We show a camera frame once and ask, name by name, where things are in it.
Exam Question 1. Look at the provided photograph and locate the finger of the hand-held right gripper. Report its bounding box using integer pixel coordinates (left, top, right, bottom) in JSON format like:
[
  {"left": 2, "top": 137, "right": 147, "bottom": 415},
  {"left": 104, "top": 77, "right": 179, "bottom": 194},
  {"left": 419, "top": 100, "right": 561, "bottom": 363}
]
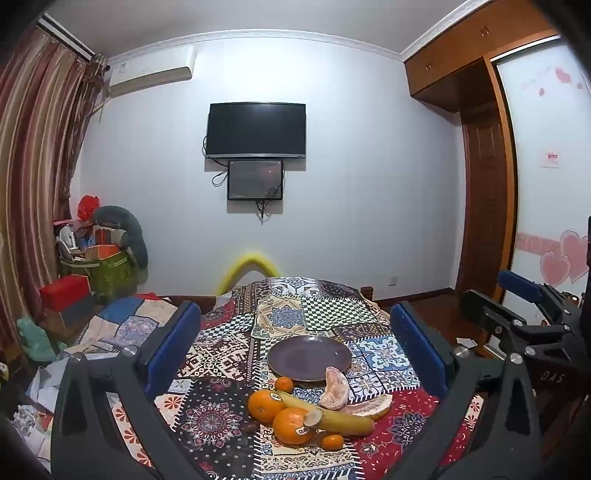
[
  {"left": 497, "top": 270, "right": 580, "bottom": 319},
  {"left": 458, "top": 289, "right": 572, "bottom": 358}
]

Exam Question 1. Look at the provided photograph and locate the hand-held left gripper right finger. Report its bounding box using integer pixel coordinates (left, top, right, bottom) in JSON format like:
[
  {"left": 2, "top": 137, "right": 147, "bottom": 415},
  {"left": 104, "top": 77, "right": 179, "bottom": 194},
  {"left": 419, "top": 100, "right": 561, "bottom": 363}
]
[{"left": 365, "top": 300, "right": 541, "bottom": 480}]

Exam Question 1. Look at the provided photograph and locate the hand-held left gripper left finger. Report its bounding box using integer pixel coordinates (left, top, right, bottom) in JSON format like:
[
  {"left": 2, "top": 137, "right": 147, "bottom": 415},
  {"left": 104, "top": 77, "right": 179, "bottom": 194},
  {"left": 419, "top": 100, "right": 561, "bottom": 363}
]
[{"left": 50, "top": 301, "right": 260, "bottom": 480}]

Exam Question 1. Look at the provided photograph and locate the pomelo segment with rind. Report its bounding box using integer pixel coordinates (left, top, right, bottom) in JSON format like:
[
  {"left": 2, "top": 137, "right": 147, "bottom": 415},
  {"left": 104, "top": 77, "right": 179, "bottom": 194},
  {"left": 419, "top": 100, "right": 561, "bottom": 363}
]
[{"left": 339, "top": 393, "right": 394, "bottom": 422}]

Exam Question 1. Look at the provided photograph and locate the peeled pomelo segment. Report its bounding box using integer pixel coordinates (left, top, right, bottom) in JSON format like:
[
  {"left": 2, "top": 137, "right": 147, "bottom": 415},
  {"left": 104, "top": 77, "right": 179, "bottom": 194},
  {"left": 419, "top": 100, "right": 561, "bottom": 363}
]
[{"left": 320, "top": 367, "right": 350, "bottom": 411}]

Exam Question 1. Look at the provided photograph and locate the yellow banana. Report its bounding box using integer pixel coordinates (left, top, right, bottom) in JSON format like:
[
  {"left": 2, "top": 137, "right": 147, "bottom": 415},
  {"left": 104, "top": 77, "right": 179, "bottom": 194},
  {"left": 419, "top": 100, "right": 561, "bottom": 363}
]
[{"left": 276, "top": 391, "right": 376, "bottom": 436}]

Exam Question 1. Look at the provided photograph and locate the plain large orange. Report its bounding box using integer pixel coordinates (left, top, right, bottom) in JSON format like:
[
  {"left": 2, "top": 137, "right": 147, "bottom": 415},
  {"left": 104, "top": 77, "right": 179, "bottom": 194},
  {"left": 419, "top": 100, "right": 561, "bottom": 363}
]
[{"left": 248, "top": 389, "right": 287, "bottom": 424}]

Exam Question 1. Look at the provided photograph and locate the dark purple round plate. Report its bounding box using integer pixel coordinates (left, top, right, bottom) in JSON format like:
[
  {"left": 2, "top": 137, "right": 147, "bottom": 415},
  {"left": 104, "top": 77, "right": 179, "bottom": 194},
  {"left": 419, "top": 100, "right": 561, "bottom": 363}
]
[{"left": 268, "top": 335, "right": 353, "bottom": 383}]

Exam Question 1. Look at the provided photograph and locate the large orange with sticker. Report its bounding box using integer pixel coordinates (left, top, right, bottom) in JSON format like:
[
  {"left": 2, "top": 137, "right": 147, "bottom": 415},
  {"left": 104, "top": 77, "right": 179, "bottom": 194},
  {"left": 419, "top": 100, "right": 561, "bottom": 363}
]
[{"left": 272, "top": 407, "right": 317, "bottom": 446}]

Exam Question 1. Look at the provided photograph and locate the dark wooden bed footboard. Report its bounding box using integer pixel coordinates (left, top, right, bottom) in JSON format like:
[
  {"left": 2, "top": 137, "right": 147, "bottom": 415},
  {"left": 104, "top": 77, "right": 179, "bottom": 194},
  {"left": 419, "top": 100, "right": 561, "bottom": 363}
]
[{"left": 157, "top": 285, "right": 375, "bottom": 308}]

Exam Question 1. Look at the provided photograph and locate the patchwork printed blanket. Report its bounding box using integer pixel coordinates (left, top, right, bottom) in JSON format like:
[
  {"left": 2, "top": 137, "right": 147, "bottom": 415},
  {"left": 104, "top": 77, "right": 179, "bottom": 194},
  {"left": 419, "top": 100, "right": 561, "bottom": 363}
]
[{"left": 28, "top": 276, "right": 485, "bottom": 480}]

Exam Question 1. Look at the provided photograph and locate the white heart-print wardrobe door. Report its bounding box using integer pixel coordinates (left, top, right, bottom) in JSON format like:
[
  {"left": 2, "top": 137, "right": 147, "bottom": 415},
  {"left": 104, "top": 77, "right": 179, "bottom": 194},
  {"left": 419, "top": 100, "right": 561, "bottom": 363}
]
[{"left": 496, "top": 37, "right": 591, "bottom": 324}]

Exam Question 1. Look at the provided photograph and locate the green patterned box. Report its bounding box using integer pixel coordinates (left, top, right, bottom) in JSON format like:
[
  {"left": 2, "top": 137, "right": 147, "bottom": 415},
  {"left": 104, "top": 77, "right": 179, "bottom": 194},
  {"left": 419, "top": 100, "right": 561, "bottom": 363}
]
[{"left": 88, "top": 251, "right": 139, "bottom": 301}]

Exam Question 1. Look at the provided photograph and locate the orange box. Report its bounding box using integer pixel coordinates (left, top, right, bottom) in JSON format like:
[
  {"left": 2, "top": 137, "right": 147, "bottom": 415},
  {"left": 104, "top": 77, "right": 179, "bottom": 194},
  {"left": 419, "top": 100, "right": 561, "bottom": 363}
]
[{"left": 85, "top": 244, "right": 122, "bottom": 262}]

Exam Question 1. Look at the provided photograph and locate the red box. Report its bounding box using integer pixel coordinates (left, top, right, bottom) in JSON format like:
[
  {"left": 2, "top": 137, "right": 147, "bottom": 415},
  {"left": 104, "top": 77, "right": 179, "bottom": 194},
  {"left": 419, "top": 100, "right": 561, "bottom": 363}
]
[{"left": 39, "top": 275, "right": 92, "bottom": 310}]

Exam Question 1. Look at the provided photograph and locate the white crumpled cloth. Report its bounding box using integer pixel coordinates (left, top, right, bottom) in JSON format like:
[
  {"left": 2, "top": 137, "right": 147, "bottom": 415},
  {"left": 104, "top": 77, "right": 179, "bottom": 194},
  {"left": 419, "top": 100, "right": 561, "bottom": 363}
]
[{"left": 25, "top": 357, "right": 70, "bottom": 411}]

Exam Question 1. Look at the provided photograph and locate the red plastic bag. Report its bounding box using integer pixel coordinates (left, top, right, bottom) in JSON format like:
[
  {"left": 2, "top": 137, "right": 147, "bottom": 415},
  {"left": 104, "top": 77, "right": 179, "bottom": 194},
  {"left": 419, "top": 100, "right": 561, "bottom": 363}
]
[{"left": 77, "top": 195, "right": 100, "bottom": 221}]

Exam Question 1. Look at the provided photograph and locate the striped brown curtain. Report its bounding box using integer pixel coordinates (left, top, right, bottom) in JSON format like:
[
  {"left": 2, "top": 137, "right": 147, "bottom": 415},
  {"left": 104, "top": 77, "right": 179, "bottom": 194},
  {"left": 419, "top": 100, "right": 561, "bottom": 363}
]
[{"left": 0, "top": 28, "right": 109, "bottom": 365}]

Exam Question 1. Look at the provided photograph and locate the wooden overhead cabinet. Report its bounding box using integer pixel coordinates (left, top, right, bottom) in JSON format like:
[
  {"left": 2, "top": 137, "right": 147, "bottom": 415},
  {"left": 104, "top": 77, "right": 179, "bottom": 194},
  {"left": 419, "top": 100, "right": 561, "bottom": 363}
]
[{"left": 403, "top": 0, "right": 559, "bottom": 112}]

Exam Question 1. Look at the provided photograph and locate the white air conditioner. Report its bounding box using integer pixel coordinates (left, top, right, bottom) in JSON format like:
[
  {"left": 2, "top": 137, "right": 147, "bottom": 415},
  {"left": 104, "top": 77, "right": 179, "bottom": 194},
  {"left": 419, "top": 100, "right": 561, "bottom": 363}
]
[{"left": 107, "top": 46, "right": 198, "bottom": 97}]

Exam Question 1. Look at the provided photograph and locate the small black wall monitor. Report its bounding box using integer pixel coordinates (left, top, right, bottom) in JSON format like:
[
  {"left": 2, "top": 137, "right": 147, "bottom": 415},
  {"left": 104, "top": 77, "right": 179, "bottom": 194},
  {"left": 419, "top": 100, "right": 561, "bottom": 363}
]
[{"left": 227, "top": 159, "right": 284, "bottom": 201}]

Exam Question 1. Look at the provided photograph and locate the black wall television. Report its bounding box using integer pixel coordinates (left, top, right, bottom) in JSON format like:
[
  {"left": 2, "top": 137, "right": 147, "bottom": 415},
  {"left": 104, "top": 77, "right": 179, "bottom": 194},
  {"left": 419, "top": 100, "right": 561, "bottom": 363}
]
[{"left": 205, "top": 102, "right": 307, "bottom": 160}]

